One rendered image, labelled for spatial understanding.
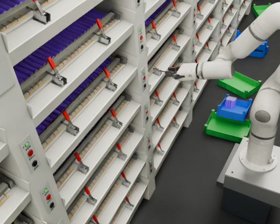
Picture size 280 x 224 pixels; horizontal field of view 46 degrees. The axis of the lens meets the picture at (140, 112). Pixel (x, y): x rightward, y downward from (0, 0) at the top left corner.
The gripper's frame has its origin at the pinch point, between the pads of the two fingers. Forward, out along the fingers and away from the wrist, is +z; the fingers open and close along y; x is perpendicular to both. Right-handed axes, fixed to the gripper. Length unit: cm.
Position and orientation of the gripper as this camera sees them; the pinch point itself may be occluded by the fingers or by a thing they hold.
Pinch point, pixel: (170, 71)
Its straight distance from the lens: 170.2
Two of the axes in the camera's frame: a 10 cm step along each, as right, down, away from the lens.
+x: -2.9, -8.0, -5.2
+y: 4.4, -6.0, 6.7
